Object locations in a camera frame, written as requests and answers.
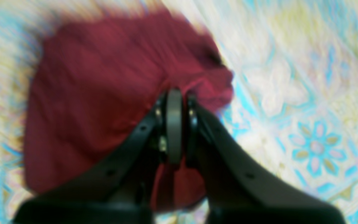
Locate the patterned tile tablecloth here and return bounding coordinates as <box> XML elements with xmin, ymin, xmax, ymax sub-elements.
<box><xmin>0</xmin><ymin>0</ymin><xmax>358</xmax><ymax>224</ymax></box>

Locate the dark red t-shirt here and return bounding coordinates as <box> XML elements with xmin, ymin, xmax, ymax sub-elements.
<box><xmin>23</xmin><ymin>10</ymin><xmax>233</xmax><ymax>194</ymax></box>

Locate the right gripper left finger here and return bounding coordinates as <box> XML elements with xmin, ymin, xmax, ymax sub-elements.
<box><xmin>13</xmin><ymin>89</ymin><xmax>183</xmax><ymax>224</ymax></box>

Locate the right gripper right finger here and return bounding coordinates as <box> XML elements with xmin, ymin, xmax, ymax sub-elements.
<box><xmin>186</xmin><ymin>95</ymin><xmax>345</xmax><ymax>224</ymax></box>

